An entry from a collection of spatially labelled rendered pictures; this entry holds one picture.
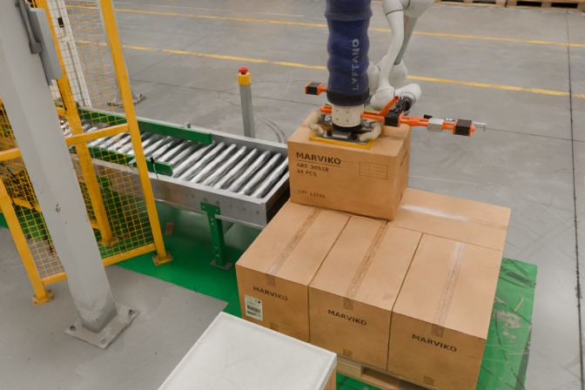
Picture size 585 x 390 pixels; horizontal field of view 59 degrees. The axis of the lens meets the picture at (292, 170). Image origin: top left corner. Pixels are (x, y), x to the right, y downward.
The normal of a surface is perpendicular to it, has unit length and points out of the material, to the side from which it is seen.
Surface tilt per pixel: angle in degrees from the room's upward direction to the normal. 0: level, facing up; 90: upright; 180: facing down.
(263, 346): 0
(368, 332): 90
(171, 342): 0
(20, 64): 90
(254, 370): 0
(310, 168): 90
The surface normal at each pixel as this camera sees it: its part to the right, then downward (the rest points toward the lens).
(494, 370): -0.04, -0.86
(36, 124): 0.90, 0.19
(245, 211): -0.43, 0.48
